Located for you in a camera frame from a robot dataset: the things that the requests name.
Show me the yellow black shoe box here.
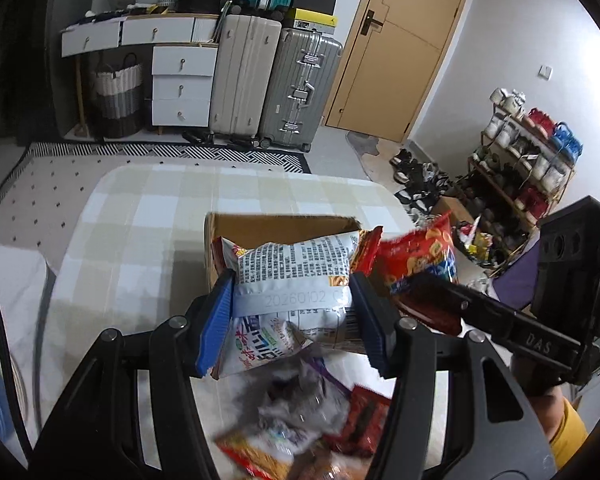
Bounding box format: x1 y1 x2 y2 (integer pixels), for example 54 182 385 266
283 8 338 36

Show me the red star snack bag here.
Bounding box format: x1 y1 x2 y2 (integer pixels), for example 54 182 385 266
350 214 462 336

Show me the brown SF cardboard box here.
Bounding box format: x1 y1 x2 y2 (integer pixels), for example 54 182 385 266
208 214 366 353

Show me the orange noodle snack bag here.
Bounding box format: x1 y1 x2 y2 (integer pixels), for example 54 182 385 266
215 428 297 480

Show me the silver aluminium suitcase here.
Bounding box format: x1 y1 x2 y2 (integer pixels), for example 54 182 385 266
258 28 342 153

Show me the wooden shoe rack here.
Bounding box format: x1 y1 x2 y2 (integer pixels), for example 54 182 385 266
452 88 583 276

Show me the right hand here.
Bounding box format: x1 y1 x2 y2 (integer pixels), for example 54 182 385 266
510 356 564 440

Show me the patterned floor rug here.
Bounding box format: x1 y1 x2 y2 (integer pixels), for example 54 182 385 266
0 141 310 268

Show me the silver purple snack bag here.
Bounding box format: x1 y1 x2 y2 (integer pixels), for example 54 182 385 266
257 356 352 436

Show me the red barcode snack bag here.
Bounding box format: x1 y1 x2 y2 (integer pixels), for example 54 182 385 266
323 385 391 458

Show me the yellow right sleeve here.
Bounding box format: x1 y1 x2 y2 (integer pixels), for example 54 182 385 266
550 399 588 470

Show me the woven laundry basket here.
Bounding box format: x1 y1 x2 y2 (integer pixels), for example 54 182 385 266
91 52 144 139

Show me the beige suitcase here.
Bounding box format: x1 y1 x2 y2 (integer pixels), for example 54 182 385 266
209 15 282 139

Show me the white blue-text snack bag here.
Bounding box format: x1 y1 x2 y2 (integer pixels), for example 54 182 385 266
214 230 365 377

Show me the checkered beige tablecloth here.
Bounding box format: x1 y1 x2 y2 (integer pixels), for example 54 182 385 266
34 160 451 480

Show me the wooden door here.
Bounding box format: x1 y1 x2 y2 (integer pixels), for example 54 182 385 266
325 0 466 143

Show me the white drawer desk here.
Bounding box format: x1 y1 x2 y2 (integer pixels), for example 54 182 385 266
60 13 219 128

